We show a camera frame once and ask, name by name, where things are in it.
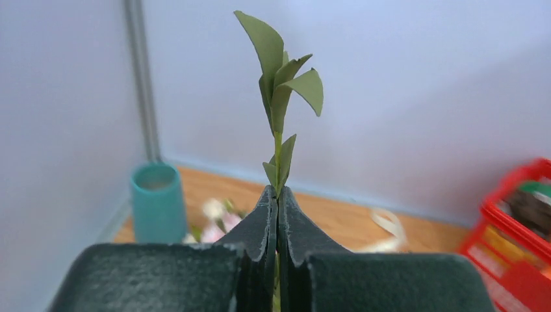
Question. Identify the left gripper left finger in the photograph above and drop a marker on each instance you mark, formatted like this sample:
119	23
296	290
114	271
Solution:
234	273

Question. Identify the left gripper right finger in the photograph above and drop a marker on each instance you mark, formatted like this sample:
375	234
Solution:
318	274

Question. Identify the pink and white flowers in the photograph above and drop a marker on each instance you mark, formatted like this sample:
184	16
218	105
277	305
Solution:
222	217

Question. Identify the cream printed ribbon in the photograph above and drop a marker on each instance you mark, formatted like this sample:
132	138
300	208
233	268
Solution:
391	224

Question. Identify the green leafy sprig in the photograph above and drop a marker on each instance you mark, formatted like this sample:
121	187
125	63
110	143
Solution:
276	267

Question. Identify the teal cylindrical vase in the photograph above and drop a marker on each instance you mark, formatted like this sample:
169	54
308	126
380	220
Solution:
158	206

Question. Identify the red plastic shopping basket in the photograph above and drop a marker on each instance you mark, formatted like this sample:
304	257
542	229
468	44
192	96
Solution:
514	262

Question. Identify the green snack bag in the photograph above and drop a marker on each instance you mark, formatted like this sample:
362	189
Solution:
538	189

